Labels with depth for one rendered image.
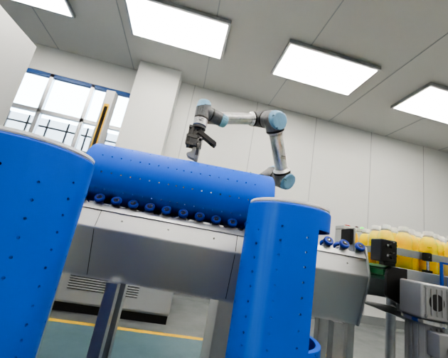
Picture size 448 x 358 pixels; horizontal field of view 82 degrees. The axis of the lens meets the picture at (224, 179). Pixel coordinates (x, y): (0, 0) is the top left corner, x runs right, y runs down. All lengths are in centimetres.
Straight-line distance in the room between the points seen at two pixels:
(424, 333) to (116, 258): 118
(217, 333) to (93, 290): 154
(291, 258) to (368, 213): 449
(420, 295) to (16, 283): 121
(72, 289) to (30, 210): 228
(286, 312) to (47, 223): 66
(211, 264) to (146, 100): 344
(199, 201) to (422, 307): 91
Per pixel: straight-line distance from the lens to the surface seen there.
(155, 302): 286
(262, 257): 82
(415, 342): 126
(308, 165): 479
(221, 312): 168
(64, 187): 75
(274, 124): 161
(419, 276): 137
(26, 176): 73
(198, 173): 118
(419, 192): 610
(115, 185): 123
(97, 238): 122
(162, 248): 115
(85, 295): 295
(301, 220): 82
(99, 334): 130
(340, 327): 137
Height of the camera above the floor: 87
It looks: 14 degrees up
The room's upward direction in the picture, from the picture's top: 10 degrees clockwise
